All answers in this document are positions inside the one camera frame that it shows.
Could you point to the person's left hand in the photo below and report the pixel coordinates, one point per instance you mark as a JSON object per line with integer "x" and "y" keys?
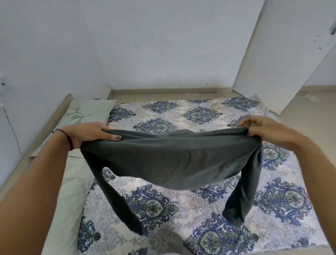
{"x": 84, "y": 134}

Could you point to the white wall socket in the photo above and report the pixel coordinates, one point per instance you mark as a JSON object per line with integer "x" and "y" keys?
{"x": 2, "y": 89}

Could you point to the wooden bed frame rail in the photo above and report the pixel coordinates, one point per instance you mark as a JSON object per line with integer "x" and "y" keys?
{"x": 34, "y": 147}

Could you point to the person's right forearm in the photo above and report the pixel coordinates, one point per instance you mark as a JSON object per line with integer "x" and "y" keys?
{"x": 319, "y": 178}

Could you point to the black wrist band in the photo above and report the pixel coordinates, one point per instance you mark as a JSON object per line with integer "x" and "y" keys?
{"x": 67, "y": 138}

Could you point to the pale green leaf-print pillow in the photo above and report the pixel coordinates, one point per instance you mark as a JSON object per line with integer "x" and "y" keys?
{"x": 78, "y": 115}

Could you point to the dark grey long-sleeved garment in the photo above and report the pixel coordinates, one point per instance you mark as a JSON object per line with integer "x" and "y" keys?
{"x": 173, "y": 163}

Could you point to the person's left thumb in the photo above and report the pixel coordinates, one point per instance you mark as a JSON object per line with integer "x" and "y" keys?
{"x": 111, "y": 137}

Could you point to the pale green mattress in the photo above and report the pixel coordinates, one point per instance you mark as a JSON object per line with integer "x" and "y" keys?
{"x": 68, "y": 199}

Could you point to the white door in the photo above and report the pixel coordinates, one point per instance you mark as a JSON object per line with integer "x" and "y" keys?
{"x": 283, "y": 52}

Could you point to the person's left forearm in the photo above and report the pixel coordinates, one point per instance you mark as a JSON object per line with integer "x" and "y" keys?
{"x": 28, "y": 194}

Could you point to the person's right hand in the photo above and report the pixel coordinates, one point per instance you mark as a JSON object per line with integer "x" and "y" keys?
{"x": 273, "y": 131}

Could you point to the blue floral patterned bedsheet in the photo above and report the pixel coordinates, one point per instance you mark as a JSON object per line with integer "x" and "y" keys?
{"x": 199, "y": 205}

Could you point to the person's right thumb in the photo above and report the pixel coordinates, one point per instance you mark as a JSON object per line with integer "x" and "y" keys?
{"x": 254, "y": 132}

